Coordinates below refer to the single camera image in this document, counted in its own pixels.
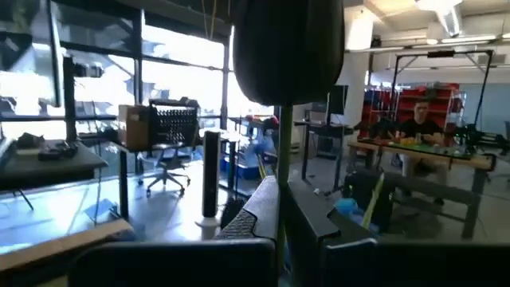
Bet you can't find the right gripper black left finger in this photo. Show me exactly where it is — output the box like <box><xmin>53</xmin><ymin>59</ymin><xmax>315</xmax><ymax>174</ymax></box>
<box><xmin>67</xmin><ymin>175</ymin><xmax>279</xmax><ymax>287</ymax></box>

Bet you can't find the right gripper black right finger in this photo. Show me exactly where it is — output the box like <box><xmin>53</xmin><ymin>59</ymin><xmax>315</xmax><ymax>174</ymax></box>
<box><xmin>285</xmin><ymin>179</ymin><xmax>510</xmax><ymax>287</ymax></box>

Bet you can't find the blue patterned glass vase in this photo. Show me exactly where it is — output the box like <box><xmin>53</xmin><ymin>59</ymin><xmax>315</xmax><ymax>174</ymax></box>
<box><xmin>333</xmin><ymin>197</ymin><xmax>379</xmax><ymax>236</ymax></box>

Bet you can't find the yellow artificial tulip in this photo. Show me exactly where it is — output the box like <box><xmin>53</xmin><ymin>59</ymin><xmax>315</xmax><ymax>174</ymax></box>
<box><xmin>360</xmin><ymin>171</ymin><xmax>386</xmax><ymax>231</ymax></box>

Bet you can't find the black tower fan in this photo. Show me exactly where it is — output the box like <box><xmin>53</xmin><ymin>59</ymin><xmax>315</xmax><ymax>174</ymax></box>
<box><xmin>194</xmin><ymin>130</ymin><xmax>222</xmax><ymax>240</ymax></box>

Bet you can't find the black table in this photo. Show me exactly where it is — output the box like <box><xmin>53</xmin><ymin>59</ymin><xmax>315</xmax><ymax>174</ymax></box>
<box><xmin>77</xmin><ymin>133</ymin><xmax>224</xmax><ymax>221</ymax></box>

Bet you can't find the black office chair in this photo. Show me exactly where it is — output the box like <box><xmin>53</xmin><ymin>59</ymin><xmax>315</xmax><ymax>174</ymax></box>
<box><xmin>137</xmin><ymin>141</ymin><xmax>192</xmax><ymax>199</ymax></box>

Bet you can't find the blue plastic bin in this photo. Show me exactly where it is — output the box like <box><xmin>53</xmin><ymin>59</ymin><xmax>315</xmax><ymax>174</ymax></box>
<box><xmin>234</xmin><ymin>159</ymin><xmax>260</xmax><ymax>180</ymax></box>

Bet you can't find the black standing desk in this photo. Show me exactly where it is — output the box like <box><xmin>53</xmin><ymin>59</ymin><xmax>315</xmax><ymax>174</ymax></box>
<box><xmin>293</xmin><ymin>119</ymin><xmax>355</xmax><ymax>192</ymax></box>

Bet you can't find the black perforated crate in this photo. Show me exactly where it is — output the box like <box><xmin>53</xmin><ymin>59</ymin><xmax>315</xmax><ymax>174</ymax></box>
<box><xmin>147</xmin><ymin>98</ymin><xmax>199</xmax><ymax>147</ymax></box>

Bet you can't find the brown cardboard box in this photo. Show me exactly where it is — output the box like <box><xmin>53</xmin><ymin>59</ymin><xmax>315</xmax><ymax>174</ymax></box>
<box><xmin>117</xmin><ymin>104</ymin><xmax>151</xmax><ymax>151</ymax></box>

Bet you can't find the person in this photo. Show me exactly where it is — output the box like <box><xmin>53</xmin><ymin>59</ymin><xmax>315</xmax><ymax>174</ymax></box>
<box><xmin>392</xmin><ymin>98</ymin><xmax>446</xmax><ymax>147</ymax></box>

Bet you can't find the dark desk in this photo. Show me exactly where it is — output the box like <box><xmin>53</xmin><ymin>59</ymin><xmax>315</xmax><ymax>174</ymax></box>
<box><xmin>0</xmin><ymin>137</ymin><xmax>109</xmax><ymax>192</ymax></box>

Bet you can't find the wooden workbench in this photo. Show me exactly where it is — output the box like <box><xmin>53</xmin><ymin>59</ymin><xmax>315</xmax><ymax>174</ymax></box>
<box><xmin>347</xmin><ymin>137</ymin><xmax>498</xmax><ymax>241</ymax></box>

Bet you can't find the black computer monitor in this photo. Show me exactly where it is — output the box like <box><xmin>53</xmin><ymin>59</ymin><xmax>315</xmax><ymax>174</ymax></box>
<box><xmin>327</xmin><ymin>85</ymin><xmax>349</xmax><ymax>116</ymax></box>

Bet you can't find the black desktop device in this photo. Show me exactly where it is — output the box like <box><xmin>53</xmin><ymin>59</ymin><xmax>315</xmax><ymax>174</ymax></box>
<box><xmin>37</xmin><ymin>140</ymin><xmax>80</xmax><ymax>162</ymax></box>

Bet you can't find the red storage shelf rack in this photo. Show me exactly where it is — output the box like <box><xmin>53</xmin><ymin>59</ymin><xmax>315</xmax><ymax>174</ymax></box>
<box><xmin>363</xmin><ymin>82</ymin><xmax>465</xmax><ymax>139</ymax></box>

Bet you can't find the large bright window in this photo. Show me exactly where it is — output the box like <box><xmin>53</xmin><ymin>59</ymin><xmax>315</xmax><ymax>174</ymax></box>
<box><xmin>63</xmin><ymin>23</ymin><xmax>276</xmax><ymax>120</ymax></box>

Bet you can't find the black metal stand frame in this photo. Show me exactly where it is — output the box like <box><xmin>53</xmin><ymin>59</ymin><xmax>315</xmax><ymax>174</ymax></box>
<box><xmin>391</xmin><ymin>49</ymin><xmax>494</xmax><ymax>135</ymax></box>

